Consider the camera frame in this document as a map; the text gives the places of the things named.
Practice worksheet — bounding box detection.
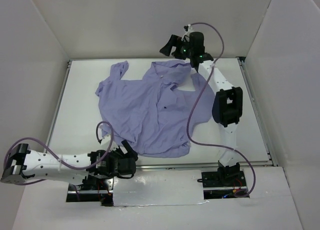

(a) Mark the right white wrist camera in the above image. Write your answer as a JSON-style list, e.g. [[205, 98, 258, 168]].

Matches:
[[182, 24, 194, 42]]

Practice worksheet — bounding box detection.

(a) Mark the silver foil tape panel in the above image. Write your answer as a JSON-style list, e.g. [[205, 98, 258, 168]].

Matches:
[[113, 170, 206, 207]]

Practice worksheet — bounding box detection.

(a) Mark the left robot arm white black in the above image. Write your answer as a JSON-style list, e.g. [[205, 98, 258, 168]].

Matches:
[[0, 141, 138, 190]]

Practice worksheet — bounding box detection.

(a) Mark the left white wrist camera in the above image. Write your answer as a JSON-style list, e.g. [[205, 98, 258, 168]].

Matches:
[[100, 134, 113, 148]]

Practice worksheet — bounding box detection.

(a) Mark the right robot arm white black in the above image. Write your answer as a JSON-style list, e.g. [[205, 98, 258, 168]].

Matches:
[[160, 31, 243, 188]]

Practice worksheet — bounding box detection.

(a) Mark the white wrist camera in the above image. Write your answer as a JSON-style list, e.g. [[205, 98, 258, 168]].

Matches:
[[182, 24, 194, 42], [100, 134, 113, 148]]

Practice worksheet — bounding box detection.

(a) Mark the lavender zip-up jacket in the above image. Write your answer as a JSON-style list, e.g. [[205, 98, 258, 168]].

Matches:
[[95, 60, 214, 158]]

